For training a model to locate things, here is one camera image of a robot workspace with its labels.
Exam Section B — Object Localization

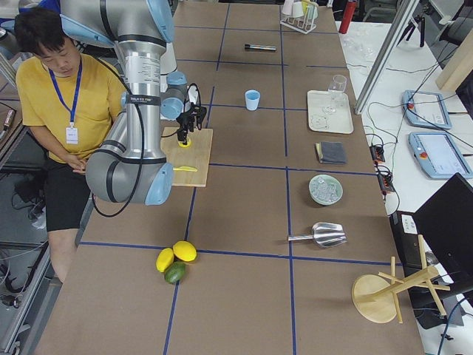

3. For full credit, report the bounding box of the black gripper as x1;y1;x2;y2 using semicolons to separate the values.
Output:
177;84;206;141

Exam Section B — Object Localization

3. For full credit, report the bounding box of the lemon slice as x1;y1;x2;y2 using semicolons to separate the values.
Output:
178;138;192;148

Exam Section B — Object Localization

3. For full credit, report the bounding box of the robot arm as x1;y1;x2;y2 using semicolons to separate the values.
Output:
61;1;195;205

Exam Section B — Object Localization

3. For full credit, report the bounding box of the blue plastic cup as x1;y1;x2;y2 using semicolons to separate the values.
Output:
245;89;260;111

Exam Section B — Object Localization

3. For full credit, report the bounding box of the whole yellow lemon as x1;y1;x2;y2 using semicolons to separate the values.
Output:
172;240;197;262

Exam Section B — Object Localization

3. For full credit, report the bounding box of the wooden cup tree stand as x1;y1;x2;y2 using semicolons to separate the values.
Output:
351;234;450;323

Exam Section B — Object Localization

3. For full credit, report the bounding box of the wooden cutting board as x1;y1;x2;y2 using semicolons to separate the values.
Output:
160;129;213;187

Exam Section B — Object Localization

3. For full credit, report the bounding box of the yellow plastic knife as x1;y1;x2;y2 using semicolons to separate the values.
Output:
173;166;198;172

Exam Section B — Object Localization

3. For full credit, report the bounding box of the person in yellow shirt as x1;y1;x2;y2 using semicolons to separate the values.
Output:
14;7;124;281

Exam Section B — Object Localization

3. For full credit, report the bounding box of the cream bear tray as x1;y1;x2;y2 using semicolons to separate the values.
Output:
307;90;354;135

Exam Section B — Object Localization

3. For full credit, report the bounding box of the grey yellow folded cloth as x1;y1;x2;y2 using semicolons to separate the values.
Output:
315;141;347;164

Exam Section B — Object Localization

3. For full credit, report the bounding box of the green lime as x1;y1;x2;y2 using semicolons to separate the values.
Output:
164;261;186;284

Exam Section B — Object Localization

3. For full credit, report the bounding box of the green bowl of ice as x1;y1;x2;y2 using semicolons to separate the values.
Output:
309;175;343;206

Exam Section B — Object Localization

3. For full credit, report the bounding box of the clear wine glass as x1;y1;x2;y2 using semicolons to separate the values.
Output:
323;75;347;114

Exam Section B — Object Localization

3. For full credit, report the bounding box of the steel ice scoop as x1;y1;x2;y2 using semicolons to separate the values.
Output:
287;222;347;248

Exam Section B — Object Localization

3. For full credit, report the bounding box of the red bottle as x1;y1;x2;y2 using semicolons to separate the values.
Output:
338;0;358;34

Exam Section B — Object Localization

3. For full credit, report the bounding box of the upper teach pendant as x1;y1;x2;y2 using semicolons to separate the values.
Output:
401;89;452;129

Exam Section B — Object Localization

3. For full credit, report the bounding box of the teach pendant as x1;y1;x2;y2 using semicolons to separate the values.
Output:
401;89;452;129
408;132;472;180

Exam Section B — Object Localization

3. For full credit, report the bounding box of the lower teach pendant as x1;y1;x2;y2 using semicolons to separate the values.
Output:
408;132;472;180

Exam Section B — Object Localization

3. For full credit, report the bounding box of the black monitor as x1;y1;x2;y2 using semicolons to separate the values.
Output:
413;173;472;276

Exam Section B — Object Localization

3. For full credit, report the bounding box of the white wire cup rack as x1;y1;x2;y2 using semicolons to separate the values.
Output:
280;0;319;34

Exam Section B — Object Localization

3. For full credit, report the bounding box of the aluminium frame post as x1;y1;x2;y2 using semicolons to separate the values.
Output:
354;0;420;115

